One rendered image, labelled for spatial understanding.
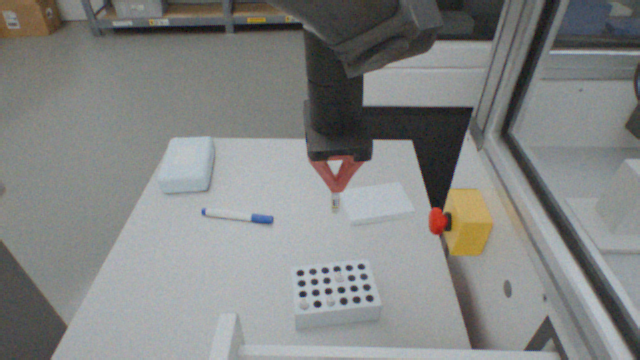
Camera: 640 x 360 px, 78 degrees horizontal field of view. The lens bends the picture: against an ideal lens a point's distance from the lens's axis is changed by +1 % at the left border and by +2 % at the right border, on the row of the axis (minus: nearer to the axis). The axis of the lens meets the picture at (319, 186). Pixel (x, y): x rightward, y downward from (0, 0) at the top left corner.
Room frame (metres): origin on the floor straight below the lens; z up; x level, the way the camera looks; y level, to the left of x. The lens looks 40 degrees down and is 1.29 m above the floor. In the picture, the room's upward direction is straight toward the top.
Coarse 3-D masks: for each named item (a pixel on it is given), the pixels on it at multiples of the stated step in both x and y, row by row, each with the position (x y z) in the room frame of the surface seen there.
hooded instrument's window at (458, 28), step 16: (448, 0) 0.90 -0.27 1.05; (464, 0) 0.89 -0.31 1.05; (480, 0) 0.89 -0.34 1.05; (496, 0) 0.89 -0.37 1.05; (448, 16) 0.89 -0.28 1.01; (464, 16) 0.89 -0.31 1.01; (480, 16) 0.89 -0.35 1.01; (496, 16) 0.89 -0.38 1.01; (448, 32) 0.89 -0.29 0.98; (464, 32) 0.89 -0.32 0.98; (480, 32) 0.89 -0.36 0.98
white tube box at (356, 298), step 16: (304, 272) 0.38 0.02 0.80; (320, 272) 0.37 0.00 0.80; (352, 272) 0.37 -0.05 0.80; (368, 272) 0.37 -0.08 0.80; (304, 288) 0.34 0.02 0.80; (320, 288) 0.34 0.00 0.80; (336, 288) 0.34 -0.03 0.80; (352, 288) 0.35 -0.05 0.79; (368, 288) 0.35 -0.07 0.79; (320, 304) 0.32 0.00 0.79; (336, 304) 0.32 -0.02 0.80; (352, 304) 0.32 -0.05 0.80; (368, 304) 0.32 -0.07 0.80; (304, 320) 0.30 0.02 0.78; (320, 320) 0.31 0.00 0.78; (336, 320) 0.31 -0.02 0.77; (352, 320) 0.31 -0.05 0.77; (368, 320) 0.31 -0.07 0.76
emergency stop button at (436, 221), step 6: (432, 210) 0.41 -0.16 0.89; (438, 210) 0.41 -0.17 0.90; (432, 216) 0.40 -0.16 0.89; (438, 216) 0.40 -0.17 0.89; (444, 216) 0.41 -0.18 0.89; (432, 222) 0.40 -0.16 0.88; (438, 222) 0.39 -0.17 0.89; (444, 222) 0.40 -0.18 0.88; (432, 228) 0.39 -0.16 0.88; (438, 228) 0.39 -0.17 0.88; (438, 234) 0.39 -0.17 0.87
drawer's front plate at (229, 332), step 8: (224, 312) 0.23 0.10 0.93; (224, 320) 0.22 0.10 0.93; (232, 320) 0.22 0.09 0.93; (224, 328) 0.21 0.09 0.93; (232, 328) 0.21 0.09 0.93; (240, 328) 0.22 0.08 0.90; (216, 336) 0.20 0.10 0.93; (224, 336) 0.20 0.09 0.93; (232, 336) 0.20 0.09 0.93; (240, 336) 0.22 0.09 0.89; (216, 344) 0.19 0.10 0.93; (224, 344) 0.19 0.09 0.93; (232, 344) 0.19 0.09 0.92; (240, 344) 0.21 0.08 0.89; (216, 352) 0.18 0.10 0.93; (224, 352) 0.18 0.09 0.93; (232, 352) 0.19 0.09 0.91
